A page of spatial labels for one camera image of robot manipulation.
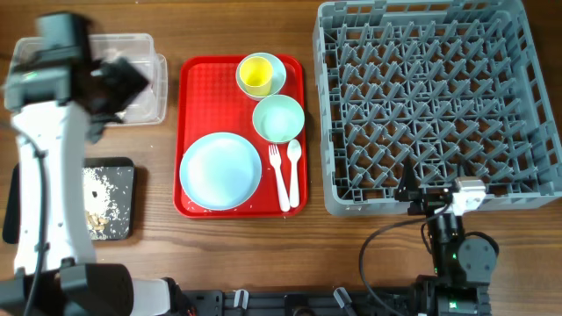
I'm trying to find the rice and food scraps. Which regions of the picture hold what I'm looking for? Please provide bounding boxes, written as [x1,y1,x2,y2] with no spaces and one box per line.
[83,168,119,240]

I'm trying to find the light blue plate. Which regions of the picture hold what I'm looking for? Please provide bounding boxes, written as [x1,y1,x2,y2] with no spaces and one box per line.
[178,132,262,211]

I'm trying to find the light green bowl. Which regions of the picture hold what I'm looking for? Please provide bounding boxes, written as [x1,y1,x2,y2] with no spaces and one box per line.
[252,95,305,144]
[235,53,286,101]

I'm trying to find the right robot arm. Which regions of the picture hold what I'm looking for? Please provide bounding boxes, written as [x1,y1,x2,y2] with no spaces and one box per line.
[395,160,500,316]

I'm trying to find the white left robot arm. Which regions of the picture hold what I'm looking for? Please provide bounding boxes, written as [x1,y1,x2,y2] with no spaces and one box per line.
[1,12,183,315]

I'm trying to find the clear plastic waste bin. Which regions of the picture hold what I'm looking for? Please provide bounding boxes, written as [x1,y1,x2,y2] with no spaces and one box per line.
[4,31,167,131]

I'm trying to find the black food waste tray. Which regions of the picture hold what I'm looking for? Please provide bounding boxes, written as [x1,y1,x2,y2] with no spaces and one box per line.
[2,156,137,245]

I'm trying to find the grey dishwasher rack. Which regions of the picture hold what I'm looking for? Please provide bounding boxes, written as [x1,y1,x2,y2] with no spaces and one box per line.
[313,1,561,216]

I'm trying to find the white plastic spoon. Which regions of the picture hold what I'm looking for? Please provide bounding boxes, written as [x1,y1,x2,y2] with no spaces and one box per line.
[287,139,302,208]

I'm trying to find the white plastic fork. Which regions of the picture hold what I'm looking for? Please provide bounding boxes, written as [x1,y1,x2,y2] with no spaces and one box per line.
[268,144,291,212]

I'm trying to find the red plastic tray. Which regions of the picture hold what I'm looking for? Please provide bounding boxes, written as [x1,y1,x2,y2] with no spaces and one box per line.
[172,55,308,219]

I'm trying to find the yellow plastic cup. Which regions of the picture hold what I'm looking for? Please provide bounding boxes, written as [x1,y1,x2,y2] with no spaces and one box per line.
[239,56,274,97]

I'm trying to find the light green bowl under cup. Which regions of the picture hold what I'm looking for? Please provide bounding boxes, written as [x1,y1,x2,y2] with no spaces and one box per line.
[235,53,286,101]

